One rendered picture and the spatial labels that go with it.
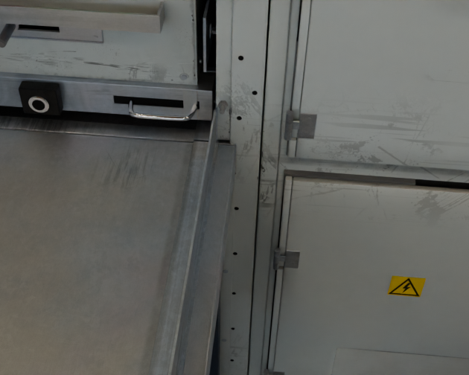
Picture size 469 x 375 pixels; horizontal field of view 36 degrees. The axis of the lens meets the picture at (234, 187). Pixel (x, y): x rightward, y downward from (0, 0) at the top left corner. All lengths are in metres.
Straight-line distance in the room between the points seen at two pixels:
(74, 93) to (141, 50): 0.14
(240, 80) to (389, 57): 0.22
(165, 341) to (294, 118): 0.40
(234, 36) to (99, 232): 0.33
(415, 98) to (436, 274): 0.40
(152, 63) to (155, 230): 0.26
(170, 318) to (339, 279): 0.50
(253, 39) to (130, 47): 0.20
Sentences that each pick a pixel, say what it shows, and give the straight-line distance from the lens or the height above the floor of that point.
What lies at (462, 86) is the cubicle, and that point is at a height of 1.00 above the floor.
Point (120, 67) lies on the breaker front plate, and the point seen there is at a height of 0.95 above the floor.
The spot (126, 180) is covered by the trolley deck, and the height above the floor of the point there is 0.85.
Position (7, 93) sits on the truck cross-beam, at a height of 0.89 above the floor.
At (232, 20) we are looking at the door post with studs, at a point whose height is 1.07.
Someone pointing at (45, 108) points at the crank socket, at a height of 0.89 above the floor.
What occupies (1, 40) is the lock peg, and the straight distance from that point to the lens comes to 1.11.
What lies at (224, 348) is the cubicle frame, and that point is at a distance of 1.60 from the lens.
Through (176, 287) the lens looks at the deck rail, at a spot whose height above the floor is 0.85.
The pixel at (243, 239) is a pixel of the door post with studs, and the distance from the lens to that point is 1.31.
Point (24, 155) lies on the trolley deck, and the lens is 1.17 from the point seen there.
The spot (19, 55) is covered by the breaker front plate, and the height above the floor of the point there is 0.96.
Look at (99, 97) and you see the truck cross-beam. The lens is 1.18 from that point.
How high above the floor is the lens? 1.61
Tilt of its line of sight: 45 degrees down
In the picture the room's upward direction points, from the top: 1 degrees clockwise
